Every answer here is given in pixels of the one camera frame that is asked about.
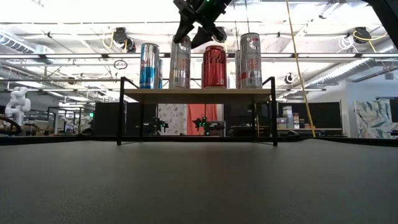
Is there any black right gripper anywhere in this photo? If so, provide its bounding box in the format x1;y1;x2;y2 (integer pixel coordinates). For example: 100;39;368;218
173;0;233;49

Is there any white Celsius can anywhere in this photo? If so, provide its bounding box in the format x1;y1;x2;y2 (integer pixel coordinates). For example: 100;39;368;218
169;35;192;90
239;32;263;90

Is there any grey beverage can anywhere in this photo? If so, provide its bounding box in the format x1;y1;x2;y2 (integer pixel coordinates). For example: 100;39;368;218
234;49;242;90

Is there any black round lamp fixture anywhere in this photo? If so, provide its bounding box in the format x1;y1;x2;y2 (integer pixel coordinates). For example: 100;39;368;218
214;27;228;44
112;27;137;54
353;27;373;45

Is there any red panel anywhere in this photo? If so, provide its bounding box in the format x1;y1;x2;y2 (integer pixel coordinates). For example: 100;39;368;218
186;104;218;136

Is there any white patterned panel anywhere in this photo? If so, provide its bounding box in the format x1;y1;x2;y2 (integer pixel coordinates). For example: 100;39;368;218
157;104;189;136

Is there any small robot with green lights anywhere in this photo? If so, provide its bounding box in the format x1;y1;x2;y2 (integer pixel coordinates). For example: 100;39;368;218
192;116;218;137
146;117;169;136

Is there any black partition panel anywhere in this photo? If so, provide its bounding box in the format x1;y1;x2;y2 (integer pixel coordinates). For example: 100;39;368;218
223;102;277;138
93;102;158;138

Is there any grey cylinder container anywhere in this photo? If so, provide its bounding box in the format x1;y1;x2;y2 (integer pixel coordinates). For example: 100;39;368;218
282;105;294;129

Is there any stack of small boxes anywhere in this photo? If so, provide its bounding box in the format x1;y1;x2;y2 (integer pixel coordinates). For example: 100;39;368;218
292;112;311;129

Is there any black table mat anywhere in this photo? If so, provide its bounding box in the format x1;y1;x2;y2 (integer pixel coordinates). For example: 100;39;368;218
0;139;398;224

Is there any colourful abstract painting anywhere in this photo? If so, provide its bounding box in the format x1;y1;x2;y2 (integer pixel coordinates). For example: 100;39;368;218
353;99;398;139

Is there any black monitor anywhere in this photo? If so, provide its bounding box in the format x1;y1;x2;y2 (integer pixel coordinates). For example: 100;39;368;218
390;98;398;124

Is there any wooden shelf with black frame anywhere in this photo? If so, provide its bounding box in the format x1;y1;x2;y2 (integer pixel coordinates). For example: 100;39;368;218
116;77;279;147

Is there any black hanging ring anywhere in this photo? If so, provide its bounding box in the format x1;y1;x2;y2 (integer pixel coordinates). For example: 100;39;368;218
113;59;129;71

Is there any yellow extension cable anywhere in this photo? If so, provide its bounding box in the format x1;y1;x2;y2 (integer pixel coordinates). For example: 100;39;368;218
285;0;317;138

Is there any black wall screen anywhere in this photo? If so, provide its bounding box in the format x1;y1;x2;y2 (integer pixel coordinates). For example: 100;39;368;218
277;101;343;130

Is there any silver ventilation duct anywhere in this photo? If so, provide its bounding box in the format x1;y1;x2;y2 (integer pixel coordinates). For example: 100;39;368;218
0;32;55;54

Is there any black aluminium table frame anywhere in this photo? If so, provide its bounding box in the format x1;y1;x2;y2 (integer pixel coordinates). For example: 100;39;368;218
0;134;398;147

